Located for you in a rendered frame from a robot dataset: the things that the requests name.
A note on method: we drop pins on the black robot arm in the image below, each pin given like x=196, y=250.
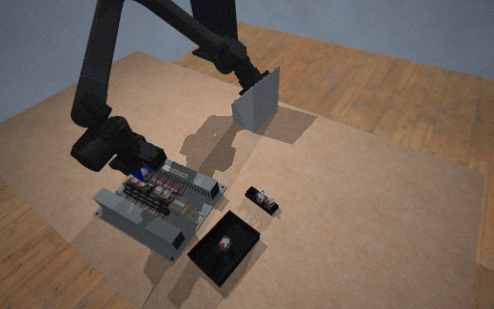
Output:
x=97, y=146

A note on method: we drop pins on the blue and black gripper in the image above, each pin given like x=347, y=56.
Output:
x=116, y=164

